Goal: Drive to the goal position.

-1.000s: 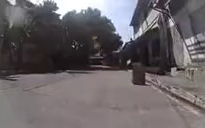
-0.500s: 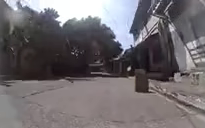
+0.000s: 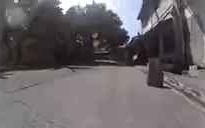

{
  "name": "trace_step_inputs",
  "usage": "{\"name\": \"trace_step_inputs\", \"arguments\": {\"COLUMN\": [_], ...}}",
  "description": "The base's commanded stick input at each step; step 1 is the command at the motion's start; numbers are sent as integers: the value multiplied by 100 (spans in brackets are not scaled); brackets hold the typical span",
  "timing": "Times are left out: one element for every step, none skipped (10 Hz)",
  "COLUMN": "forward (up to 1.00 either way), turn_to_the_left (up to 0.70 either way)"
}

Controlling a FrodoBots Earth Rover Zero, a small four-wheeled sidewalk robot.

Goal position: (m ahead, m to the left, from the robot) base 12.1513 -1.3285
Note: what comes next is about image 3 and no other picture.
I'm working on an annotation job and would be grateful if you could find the grey concrete road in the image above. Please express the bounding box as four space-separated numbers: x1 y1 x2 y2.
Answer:
0 64 205 128

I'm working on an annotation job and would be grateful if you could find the group of dark trees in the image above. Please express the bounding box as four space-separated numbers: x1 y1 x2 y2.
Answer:
0 0 131 70

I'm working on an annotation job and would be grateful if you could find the building with pale awning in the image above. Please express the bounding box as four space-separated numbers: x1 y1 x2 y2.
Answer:
136 0 205 73

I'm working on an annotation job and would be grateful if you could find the dark pole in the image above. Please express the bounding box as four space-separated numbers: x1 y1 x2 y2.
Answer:
171 0 188 75

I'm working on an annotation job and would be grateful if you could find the grey concrete post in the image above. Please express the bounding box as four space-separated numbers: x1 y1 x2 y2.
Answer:
146 57 165 89

